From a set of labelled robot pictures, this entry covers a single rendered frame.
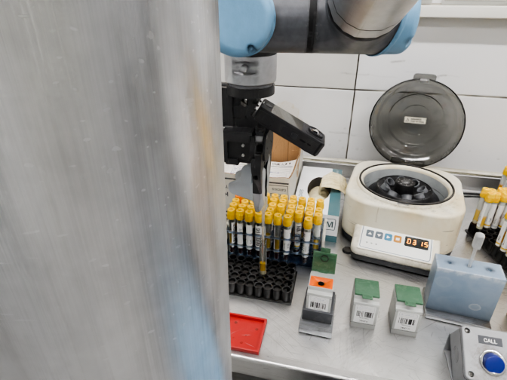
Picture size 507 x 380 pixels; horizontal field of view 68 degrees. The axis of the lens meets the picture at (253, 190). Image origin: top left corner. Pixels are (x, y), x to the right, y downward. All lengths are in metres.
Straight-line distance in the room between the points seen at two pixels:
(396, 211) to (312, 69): 0.46
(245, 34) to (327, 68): 0.68
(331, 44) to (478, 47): 0.71
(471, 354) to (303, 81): 0.75
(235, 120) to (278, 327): 0.35
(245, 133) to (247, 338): 0.33
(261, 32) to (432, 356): 0.54
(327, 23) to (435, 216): 0.50
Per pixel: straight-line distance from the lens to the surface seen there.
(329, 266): 0.65
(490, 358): 0.62
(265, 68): 0.54
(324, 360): 0.64
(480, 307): 0.75
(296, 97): 1.09
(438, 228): 0.83
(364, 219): 0.82
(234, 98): 0.57
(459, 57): 1.10
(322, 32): 0.42
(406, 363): 0.67
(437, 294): 0.73
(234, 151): 0.58
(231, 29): 0.41
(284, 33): 0.42
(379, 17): 0.35
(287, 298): 0.70
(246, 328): 0.67
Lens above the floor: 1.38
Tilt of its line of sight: 28 degrees down
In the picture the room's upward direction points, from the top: straight up
